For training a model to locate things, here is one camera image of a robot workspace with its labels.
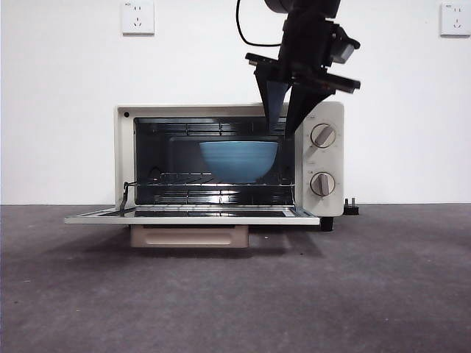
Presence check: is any blue ribbed bowl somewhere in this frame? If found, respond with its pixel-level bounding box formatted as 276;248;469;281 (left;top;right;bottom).
199;141;280;184

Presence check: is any glass oven door with handle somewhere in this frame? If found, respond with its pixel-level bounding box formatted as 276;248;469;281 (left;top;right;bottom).
64;205;321;249

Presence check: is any cream Toshiba toaster oven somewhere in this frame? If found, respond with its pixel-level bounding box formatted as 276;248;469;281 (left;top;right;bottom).
114;101;345;232

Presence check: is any round beige temperature knob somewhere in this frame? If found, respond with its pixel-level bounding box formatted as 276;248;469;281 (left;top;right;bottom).
311;124;338;149

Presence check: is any round beige timer knob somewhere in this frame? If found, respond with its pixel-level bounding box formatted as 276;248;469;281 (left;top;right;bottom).
310;171;336;197

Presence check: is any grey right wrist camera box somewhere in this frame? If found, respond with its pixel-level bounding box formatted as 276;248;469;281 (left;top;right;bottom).
329;22;361;64

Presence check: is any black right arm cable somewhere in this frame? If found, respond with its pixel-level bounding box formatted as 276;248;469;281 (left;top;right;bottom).
235;0;283;48

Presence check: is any metal wire oven rack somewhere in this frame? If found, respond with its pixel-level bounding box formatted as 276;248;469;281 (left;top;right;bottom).
138;171;295;188

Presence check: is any white wall socket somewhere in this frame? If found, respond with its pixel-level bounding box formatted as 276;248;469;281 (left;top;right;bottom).
121;1;155;37
440;3;471;38

